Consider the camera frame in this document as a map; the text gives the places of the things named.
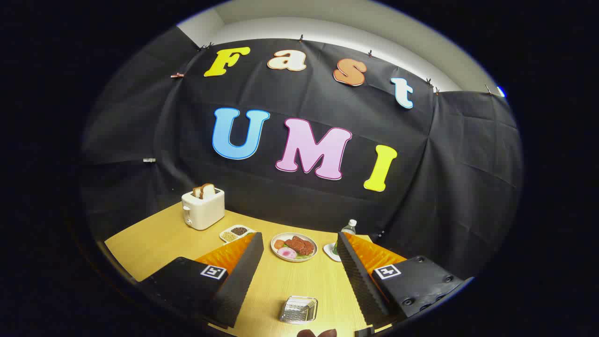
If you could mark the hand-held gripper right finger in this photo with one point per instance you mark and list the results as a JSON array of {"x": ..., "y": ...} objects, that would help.
[{"x": 355, "y": 281}]

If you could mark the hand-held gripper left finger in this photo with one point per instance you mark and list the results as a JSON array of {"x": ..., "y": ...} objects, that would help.
[{"x": 243, "y": 276}]

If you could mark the white square coaster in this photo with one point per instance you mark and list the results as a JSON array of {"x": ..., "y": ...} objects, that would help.
[{"x": 330, "y": 252}]

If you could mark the white plate with food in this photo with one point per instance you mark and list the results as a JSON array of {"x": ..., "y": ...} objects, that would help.
[{"x": 276, "y": 252}]

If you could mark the white divided tray with beans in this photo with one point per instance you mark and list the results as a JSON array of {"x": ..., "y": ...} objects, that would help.
[{"x": 236, "y": 231}]

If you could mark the orange tomato slice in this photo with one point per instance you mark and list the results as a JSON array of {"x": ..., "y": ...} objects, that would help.
[{"x": 279, "y": 244}]

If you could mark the pink ham slice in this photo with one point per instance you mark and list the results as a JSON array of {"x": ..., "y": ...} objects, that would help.
[{"x": 287, "y": 253}]

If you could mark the green label drink bottle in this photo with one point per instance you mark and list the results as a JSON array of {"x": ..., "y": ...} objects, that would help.
[{"x": 349, "y": 228}]

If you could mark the green lettuce leaf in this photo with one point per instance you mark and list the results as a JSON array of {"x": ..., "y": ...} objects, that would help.
[{"x": 303, "y": 257}]

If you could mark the brown meat pieces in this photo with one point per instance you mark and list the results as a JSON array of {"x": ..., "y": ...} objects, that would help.
[{"x": 299, "y": 245}]

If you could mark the cream white toaster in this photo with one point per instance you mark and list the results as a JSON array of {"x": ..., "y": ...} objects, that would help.
[{"x": 206, "y": 213}]

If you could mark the toast bread slice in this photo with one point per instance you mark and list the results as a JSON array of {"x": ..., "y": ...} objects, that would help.
[
  {"x": 208, "y": 190},
  {"x": 197, "y": 192}
]

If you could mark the black backdrop cloth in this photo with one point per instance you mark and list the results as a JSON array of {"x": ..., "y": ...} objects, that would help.
[{"x": 304, "y": 98}]

